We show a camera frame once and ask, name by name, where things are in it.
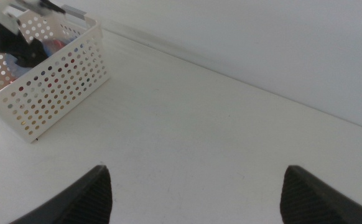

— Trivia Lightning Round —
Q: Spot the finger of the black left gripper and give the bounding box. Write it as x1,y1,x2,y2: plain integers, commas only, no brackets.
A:
14,37,49,68

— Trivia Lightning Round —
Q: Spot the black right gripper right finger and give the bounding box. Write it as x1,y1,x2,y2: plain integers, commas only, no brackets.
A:
279,165,362,224

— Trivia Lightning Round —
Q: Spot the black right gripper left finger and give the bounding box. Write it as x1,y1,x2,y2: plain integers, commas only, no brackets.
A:
9,164,113,224

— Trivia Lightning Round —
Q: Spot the red soda can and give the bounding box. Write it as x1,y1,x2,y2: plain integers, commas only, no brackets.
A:
49,39,67,51

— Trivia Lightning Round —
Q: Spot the white perforated plastic basket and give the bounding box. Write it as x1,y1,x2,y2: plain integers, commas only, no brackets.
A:
0,6,111,144

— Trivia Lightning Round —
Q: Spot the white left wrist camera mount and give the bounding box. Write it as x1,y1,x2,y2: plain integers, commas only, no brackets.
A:
0,0,45,35

